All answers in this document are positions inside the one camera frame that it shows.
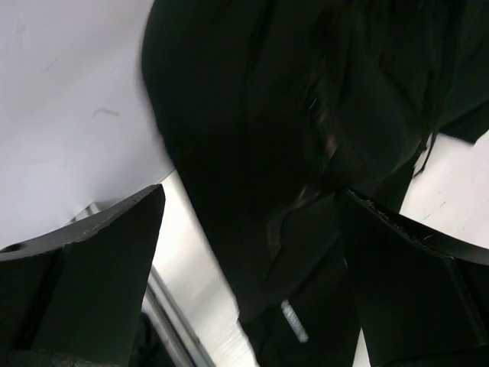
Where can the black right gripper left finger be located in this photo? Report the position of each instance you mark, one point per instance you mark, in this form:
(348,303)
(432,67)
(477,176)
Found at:
(72,297)

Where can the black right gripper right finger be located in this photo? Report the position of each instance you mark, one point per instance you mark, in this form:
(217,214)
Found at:
(421,295)

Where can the black shorts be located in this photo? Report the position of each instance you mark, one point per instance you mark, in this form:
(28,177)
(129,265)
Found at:
(268,108)

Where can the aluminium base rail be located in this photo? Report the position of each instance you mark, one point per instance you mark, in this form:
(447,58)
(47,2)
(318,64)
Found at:
(188,268)

